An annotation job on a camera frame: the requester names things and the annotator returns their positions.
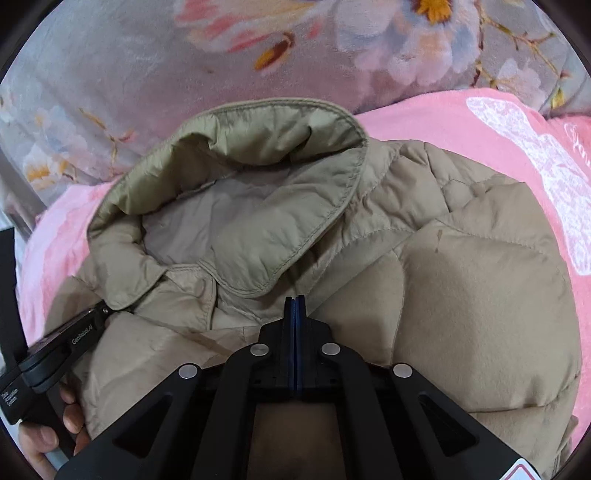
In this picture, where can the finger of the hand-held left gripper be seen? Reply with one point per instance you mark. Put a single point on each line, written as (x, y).
(102, 310)
(11, 295)

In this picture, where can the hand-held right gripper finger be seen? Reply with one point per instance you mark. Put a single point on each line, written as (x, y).
(290, 332)
(300, 332)

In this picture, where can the khaki puffer jacket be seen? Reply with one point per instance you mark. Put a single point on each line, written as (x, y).
(461, 300)

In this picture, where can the person's left hand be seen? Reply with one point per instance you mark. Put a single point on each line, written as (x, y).
(39, 443)

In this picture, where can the grey curtain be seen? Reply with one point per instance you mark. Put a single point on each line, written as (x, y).
(18, 198)

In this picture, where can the pink printed blanket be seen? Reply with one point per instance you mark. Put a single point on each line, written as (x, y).
(415, 124)

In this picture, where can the grey floral quilt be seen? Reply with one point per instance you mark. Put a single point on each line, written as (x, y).
(138, 69)

